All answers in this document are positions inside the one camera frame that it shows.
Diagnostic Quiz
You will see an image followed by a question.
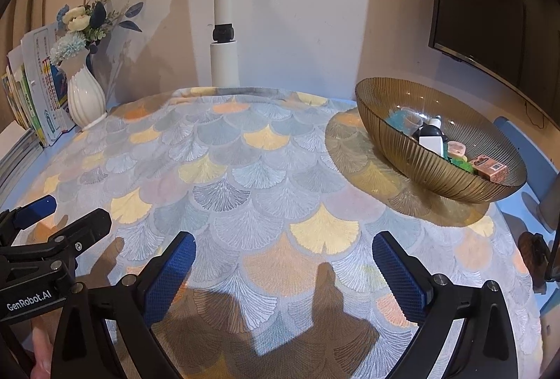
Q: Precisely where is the white small box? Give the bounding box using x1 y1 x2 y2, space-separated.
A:
419 135 447 157

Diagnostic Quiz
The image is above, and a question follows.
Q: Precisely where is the amber ribbed glass bowl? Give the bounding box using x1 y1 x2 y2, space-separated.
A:
355 77 528 204

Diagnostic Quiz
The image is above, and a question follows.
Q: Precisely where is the pink packaged item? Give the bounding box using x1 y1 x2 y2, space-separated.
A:
470 154 509 182

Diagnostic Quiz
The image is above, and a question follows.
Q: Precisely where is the clear packet with round label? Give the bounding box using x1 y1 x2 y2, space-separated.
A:
447 141 467 162

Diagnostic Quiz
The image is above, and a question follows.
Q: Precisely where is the black toy dinosaur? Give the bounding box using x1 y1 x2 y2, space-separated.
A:
412 116 447 142

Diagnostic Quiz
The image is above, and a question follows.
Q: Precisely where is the teal toy dinosaur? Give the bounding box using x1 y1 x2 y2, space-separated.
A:
385 108 424 136

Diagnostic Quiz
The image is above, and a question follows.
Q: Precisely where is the person's left hand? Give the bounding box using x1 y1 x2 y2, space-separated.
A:
30 326 52 379

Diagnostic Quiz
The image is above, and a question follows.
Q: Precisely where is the white ribbed vase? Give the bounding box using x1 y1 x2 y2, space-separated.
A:
68 65 107 130

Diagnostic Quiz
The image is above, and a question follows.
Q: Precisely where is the stack of booklets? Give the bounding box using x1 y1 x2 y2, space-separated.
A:
0 21 78 183

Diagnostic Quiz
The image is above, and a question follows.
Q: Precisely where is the blue chair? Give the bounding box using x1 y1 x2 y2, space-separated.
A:
492 115 560 318

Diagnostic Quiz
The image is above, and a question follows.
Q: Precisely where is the patterned fan-motif tablecloth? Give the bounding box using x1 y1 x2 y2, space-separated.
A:
19 88 543 378

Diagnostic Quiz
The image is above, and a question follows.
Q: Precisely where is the blue artificial flower bouquet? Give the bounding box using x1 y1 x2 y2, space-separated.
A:
49 0 143 67

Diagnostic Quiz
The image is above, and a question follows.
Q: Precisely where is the white pole with black clamp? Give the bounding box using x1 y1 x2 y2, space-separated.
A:
210 0 240 88

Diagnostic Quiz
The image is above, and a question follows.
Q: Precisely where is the dark wall television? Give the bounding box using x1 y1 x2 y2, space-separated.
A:
429 0 559 116

